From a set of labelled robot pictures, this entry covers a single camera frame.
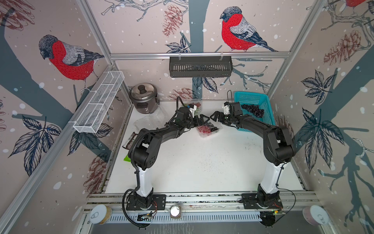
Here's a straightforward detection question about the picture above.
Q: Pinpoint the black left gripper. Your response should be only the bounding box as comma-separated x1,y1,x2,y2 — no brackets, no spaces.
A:
183,115,210,130

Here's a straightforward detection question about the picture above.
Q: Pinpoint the clear clamshell container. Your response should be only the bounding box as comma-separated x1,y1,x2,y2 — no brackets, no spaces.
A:
134,107,169,131
187,102,202,116
197,122,222,138

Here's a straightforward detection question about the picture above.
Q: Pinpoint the silver rice cooker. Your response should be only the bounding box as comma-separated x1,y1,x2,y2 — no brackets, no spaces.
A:
129,83,160,114

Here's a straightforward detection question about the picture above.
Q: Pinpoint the teal plastic basket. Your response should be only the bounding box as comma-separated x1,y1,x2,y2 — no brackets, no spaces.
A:
234,91,276,126

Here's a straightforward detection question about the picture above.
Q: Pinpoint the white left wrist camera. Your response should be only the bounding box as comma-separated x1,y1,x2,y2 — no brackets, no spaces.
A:
189,105,197,116

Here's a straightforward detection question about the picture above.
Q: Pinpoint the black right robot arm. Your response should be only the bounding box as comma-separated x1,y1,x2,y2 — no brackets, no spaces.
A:
210,102,295,208

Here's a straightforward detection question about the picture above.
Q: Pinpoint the green snack packet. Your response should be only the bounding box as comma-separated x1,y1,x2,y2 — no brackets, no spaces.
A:
124,155,131,162

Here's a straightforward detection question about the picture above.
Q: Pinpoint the pink red grape bunch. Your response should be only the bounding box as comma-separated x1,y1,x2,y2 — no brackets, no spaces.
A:
197,125,210,135

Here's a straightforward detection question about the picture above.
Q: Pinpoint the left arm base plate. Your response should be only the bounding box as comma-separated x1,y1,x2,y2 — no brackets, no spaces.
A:
126,193,166,211

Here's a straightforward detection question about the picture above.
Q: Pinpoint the white wire mesh shelf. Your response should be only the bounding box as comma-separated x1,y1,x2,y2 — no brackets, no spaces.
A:
73,71,124,133

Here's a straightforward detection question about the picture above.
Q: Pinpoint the dark purple grape bunch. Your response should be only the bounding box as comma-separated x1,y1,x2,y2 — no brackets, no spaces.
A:
241,104,265,118

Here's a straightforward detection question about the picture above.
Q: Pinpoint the black hanging wire basket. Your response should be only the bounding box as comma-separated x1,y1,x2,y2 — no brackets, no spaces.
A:
169,56,233,78

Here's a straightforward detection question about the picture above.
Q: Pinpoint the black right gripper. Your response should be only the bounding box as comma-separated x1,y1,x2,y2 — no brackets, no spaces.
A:
211,110,236,126

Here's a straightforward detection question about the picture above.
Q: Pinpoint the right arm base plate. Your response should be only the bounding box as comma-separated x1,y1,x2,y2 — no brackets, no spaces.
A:
238,191,283,210

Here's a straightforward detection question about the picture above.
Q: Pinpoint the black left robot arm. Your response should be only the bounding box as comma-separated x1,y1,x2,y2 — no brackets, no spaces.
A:
126,97,209,209

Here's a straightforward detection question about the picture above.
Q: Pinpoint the small round silver light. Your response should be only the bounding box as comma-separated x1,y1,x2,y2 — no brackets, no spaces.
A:
170,205,182,219

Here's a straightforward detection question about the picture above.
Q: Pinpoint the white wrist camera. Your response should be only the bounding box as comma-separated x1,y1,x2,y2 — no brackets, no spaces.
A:
189,105,197,116
223,102,231,115

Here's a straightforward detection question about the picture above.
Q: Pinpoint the brown snack packet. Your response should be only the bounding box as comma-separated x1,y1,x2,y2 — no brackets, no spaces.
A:
122,132,138,150

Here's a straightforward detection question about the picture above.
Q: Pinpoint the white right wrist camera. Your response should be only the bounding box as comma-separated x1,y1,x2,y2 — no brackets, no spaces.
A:
223,102,231,115

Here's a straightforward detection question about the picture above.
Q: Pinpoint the white tape roll right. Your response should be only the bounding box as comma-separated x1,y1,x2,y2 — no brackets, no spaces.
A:
303,205,330,226

